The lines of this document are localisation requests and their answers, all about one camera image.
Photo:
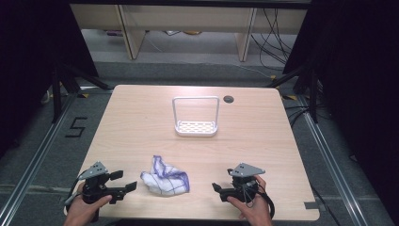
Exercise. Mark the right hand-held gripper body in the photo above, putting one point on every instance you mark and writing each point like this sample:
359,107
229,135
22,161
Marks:
243,185

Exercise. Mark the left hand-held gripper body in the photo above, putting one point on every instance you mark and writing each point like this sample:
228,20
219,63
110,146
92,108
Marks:
94,183

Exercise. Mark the white cloth with purple grid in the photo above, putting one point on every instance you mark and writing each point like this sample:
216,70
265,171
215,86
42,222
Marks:
166,180

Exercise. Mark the person's right hand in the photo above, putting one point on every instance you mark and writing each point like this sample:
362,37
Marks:
254,210

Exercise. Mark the person's left hand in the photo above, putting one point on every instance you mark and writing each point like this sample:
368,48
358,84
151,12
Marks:
80,212

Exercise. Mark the black round table grommet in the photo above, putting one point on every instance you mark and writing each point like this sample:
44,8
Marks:
228,99

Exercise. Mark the black metal stand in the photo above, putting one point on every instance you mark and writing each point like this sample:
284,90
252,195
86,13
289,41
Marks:
57,94
313,94

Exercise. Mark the black curtain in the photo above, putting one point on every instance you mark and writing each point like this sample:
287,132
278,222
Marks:
31,62
360,78

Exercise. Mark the yellow round object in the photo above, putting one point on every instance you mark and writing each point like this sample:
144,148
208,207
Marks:
192,32

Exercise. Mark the beige wooden desk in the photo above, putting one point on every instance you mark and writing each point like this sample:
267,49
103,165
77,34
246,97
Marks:
188,17

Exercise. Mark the aluminium floor rail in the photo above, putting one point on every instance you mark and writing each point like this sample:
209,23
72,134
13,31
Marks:
37,157
332,169

